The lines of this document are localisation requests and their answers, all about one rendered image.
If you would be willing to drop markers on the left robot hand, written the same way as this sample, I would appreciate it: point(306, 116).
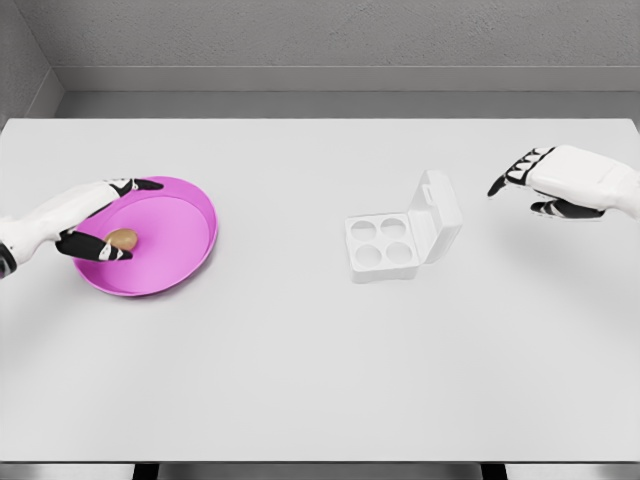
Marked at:
point(75, 205)

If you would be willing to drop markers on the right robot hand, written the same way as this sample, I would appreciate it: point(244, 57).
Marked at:
point(575, 175)

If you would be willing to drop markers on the brown egg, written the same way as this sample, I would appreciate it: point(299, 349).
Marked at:
point(122, 239)

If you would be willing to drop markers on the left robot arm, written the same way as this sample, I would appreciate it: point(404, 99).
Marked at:
point(17, 235)

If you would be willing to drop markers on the white egg box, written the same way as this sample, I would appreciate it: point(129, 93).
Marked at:
point(395, 235)

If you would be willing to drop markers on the pink round plate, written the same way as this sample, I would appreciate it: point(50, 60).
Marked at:
point(165, 235)

